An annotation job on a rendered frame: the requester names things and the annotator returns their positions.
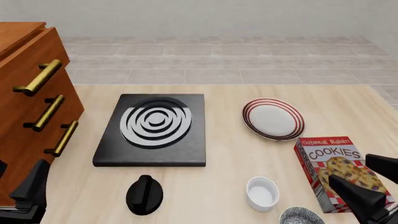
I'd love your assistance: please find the flat black stove plate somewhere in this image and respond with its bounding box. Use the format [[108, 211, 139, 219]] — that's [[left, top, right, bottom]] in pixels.
[[92, 93, 207, 168]]

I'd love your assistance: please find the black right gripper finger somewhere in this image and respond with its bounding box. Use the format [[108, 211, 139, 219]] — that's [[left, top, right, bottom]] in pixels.
[[328, 174, 388, 222], [364, 153, 398, 185]]

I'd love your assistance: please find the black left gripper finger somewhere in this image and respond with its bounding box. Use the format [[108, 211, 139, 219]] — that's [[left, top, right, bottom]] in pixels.
[[0, 159, 9, 179], [9, 159, 51, 204]]

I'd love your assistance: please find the wooden drawer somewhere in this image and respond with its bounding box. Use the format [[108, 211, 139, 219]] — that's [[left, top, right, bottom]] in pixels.
[[0, 67, 80, 164], [0, 93, 85, 207], [0, 26, 72, 113]]

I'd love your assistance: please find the red cookies box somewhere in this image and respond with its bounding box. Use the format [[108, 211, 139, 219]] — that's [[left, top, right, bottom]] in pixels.
[[294, 136, 397, 214]]

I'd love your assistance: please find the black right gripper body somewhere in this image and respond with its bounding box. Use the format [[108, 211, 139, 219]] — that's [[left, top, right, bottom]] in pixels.
[[354, 202, 398, 224]]

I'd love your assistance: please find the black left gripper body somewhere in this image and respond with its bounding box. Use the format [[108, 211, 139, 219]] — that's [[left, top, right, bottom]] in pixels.
[[0, 202, 47, 224]]

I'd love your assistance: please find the white plate with red rings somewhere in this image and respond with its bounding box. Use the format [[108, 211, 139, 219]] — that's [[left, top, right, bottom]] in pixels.
[[242, 97, 306, 142]]

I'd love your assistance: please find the black patterned bowl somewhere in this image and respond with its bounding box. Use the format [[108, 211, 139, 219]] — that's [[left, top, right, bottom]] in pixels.
[[279, 205, 326, 224]]

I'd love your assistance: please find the wooden cabinet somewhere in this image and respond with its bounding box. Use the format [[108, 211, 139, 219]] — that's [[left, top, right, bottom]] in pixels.
[[0, 22, 85, 207]]

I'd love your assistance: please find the brass drawer handle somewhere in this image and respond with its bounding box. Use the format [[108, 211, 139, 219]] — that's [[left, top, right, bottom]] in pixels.
[[12, 58, 63, 97], [44, 119, 80, 157], [23, 94, 65, 133]]

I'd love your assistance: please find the round black stove knob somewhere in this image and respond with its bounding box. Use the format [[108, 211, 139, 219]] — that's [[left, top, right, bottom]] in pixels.
[[126, 174, 164, 216]]

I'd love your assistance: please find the white ramekin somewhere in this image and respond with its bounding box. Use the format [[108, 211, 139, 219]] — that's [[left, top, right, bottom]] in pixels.
[[246, 175, 280, 213]]

